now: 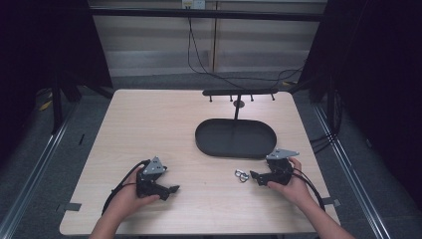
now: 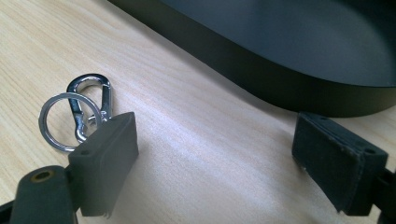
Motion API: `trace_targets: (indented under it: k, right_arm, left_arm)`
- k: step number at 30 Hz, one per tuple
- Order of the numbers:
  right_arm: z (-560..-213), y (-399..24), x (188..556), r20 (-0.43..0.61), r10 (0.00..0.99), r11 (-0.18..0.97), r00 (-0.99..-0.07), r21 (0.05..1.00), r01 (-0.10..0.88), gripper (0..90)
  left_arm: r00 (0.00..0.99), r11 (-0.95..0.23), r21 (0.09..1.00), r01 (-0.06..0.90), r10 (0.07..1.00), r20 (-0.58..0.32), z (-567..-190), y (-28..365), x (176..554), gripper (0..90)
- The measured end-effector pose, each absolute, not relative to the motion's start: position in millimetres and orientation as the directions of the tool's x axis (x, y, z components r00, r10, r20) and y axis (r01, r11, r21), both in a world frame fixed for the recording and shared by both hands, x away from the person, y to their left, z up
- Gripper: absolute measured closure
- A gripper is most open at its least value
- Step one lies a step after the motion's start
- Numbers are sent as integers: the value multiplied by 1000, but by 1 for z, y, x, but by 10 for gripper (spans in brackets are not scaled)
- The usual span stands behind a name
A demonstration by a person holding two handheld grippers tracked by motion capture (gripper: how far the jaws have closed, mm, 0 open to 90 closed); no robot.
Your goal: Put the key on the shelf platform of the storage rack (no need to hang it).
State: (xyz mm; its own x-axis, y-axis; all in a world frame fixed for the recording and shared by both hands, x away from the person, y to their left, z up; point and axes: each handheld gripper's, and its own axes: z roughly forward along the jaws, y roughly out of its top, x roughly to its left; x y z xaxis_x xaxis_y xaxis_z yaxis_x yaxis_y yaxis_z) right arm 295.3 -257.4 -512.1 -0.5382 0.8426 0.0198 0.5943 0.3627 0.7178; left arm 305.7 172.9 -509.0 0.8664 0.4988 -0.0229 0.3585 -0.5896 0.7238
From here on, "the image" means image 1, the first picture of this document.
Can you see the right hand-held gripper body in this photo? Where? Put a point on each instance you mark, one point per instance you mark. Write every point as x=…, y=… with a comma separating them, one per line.
x=280, y=172

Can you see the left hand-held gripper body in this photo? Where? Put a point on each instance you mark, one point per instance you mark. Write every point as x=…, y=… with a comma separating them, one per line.
x=151, y=186

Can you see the small silver metal rings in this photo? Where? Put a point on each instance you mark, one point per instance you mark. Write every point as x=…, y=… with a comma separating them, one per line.
x=242, y=175

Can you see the person's right hand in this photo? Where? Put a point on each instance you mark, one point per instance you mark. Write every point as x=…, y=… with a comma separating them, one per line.
x=297, y=191

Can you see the person's left hand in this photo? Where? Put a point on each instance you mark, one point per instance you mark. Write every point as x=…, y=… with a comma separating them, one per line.
x=126, y=200

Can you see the black stand with oval tray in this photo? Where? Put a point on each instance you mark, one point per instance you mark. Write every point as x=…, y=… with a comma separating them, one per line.
x=235, y=139

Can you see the grey tape strip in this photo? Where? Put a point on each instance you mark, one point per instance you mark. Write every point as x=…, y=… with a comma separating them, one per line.
x=331, y=201
x=69, y=207

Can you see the black metal stand leg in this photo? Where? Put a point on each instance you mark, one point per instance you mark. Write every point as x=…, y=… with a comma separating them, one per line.
x=57, y=106

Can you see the black curtain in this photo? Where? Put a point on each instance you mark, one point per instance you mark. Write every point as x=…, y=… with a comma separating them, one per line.
x=40, y=49
x=375, y=83

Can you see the yellow tape piece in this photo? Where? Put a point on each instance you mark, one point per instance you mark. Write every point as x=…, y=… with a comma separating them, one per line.
x=45, y=105

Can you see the aluminium floor rail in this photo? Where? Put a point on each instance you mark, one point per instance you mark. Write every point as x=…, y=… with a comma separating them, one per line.
x=351, y=172
x=36, y=172

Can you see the black horizontal frame bar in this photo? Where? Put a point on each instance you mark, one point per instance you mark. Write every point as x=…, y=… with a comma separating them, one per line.
x=205, y=14

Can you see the white wall socket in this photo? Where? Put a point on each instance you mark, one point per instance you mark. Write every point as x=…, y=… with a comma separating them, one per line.
x=193, y=3

